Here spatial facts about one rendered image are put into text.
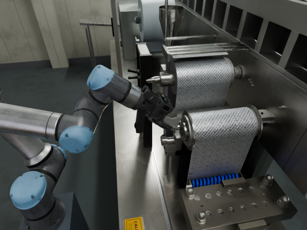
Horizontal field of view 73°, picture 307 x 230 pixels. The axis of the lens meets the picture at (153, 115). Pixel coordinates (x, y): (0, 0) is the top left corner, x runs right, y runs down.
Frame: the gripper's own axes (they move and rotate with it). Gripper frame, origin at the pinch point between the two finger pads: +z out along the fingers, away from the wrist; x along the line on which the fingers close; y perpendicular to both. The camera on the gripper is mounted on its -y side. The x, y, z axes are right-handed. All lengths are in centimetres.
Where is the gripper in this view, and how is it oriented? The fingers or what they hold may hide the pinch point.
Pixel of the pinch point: (175, 127)
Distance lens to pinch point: 78.4
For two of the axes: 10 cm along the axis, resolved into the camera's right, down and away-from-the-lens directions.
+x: -1.8, -6.1, 7.8
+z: 7.6, 4.1, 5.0
